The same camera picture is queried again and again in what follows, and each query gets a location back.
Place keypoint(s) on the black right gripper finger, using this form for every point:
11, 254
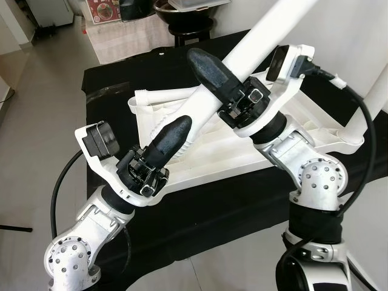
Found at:
213, 71

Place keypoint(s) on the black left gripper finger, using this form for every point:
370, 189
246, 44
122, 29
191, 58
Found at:
173, 138

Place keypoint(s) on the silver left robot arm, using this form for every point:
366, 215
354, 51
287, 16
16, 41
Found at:
79, 254

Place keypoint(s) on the white plastic children table top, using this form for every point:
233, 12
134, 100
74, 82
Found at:
218, 157

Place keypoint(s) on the black round stool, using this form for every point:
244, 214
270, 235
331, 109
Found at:
191, 27

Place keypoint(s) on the black round basin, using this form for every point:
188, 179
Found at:
182, 11

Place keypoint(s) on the clear plastic storage box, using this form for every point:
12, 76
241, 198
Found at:
200, 3

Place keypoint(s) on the white patterned cloth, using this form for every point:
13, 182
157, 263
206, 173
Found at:
133, 42

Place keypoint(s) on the black bag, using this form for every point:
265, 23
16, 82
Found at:
136, 9

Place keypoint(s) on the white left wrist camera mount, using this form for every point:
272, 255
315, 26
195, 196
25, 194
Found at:
100, 140

